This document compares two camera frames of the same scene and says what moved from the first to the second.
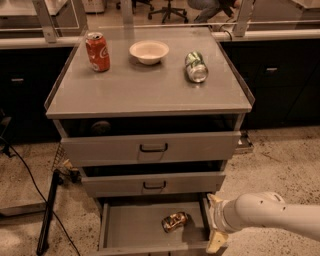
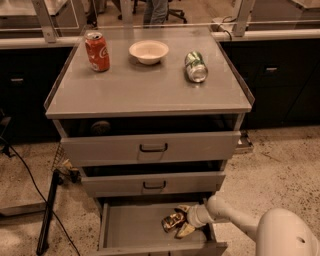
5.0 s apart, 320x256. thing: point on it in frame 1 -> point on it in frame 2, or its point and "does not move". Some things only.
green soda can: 196,66 does not move
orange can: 175,220 does not move
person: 209,8 -> 155,12
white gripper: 217,216 -> 194,217
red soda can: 98,51 does not move
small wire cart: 62,164 does not move
